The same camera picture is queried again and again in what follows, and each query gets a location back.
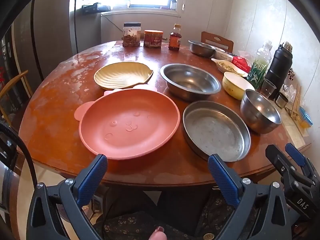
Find thermos lid cup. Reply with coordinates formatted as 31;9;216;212
275;92;289;109

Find brown sauce bottle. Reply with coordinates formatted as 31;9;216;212
168;24;182;51

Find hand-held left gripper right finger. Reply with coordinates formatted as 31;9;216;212
207;154;293;240

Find person's left hand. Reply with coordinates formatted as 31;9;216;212
147;226;167;240

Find white oval dish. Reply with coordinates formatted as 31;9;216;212
211;58;248;77

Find pickled vegetable strips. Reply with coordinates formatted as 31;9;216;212
217;61;244;75

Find pink bear-shaped plate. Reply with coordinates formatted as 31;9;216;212
74;84;181;160

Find red tin can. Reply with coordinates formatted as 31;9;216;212
143;30;164;48

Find white plastic bag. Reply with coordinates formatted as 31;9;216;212
237;51;255;63

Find grey refrigerator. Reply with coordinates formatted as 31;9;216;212
11;0;77;85

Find red snack packet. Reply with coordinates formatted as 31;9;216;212
231;55;253;73

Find clear plastic cup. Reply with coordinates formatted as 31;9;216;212
260;79;277;99

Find large steel bowl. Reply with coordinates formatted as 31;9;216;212
160;64;222;102

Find yellow shell-shaped plate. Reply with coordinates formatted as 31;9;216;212
94;61;154;90

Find clear jar with black lid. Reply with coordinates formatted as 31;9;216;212
122;23;142;47

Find steel pan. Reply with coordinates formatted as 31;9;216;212
182;101;251;162

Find small steel bowl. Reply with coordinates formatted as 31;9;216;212
240;89;282;134

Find green drink bottle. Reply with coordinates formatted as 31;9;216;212
247;40;273;88

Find thick black cable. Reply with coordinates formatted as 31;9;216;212
0;120;38;190

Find yellow bowl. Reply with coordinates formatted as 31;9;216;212
222;72;256;100

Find black thermos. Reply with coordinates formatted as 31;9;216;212
264;42;293;98

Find white printed bowl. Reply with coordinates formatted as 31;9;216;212
214;49;233;60

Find wooden chair with slotted back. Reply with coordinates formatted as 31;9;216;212
201;31;234;53

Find thin wall cable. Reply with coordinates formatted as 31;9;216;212
102;15;124;34

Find paper sheet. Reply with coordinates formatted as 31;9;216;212
280;107;310;148

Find blue ribbed cup liners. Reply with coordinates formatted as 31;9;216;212
299;106;313;128

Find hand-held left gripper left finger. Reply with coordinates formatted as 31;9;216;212
26;154;108;240

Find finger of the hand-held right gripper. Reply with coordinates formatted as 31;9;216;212
265;145;313;195
285;143;317;187

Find wooden chopsticks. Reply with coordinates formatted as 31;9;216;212
291;85;303;120

